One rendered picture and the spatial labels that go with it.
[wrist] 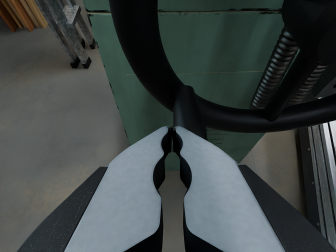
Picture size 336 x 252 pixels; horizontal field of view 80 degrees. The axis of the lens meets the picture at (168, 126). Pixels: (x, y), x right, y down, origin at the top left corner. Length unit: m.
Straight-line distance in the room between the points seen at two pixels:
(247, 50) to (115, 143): 0.76
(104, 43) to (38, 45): 1.32
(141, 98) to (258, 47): 0.26
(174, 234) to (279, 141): 0.66
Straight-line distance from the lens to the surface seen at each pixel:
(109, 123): 1.07
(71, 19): 1.28
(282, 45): 0.27
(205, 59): 0.40
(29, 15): 1.85
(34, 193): 1.05
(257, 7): 0.37
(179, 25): 0.35
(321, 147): 0.95
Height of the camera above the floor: 0.88
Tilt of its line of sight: 58 degrees down
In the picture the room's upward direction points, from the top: 2 degrees clockwise
